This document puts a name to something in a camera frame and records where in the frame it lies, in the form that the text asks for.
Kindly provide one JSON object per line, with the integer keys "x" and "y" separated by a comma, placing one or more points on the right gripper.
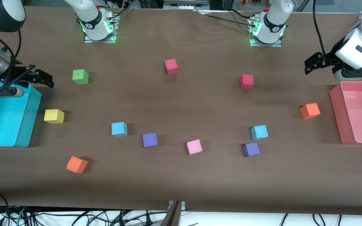
{"x": 18, "y": 75}

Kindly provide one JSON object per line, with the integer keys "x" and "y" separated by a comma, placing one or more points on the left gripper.
{"x": 329, "y": 58}

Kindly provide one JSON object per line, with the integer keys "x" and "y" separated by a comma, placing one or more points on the light blue foam block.
{"x": 259, "y": 132}
{"x": 119, "y": 129}

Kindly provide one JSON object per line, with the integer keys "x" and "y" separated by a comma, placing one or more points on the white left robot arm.
{"x": 275, "y": 18}

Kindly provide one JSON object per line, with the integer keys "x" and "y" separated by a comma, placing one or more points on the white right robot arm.
{"x": 90, "y": 15}

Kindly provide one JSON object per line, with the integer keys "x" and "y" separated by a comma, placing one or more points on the green foam block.
{"x": 80, "y": 77}

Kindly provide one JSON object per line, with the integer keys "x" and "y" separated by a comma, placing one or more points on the yellow foam block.
{"x": 54, "y": 116}

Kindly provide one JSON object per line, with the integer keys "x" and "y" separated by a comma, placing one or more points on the orange foam block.
{"x": 76, "y": 165}
{"x": 309, "y": 110}

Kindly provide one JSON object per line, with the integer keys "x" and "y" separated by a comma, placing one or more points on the cyan plastic bin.
{"x": 5, "y": 122}

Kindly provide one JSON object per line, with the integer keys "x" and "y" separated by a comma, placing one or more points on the pink plastic bin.
{"x": 360, "y": 113}

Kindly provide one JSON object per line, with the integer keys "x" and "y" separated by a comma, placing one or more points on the red foam block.
{"x": 246, "y": 82}
{"x": 171, "y": 66}

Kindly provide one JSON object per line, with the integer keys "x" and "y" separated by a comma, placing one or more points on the purple foam block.
{"x": 150, "y": 141}
{"x": 251, "y": 149}

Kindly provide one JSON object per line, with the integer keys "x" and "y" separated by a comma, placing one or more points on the grey background box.
{"x": 184, "y": 5}

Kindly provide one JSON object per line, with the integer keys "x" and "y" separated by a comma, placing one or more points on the pink foam block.
{"x": 194, "y": 147}

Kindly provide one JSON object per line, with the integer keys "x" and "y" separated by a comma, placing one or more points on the brown paper table cover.
{"x": 200, "y": 182}

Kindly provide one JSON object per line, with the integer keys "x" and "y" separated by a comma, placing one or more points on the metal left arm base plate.
{"x": 256, "y": 44}

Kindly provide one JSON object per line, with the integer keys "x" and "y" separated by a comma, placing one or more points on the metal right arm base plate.
{"x": 112, "y": 39}

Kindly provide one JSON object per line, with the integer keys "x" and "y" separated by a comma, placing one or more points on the small metal edge bracket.
{"x": 182, "y": 205}

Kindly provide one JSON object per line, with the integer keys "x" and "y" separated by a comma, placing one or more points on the dark brown post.
{"x": 172, "y": 218}

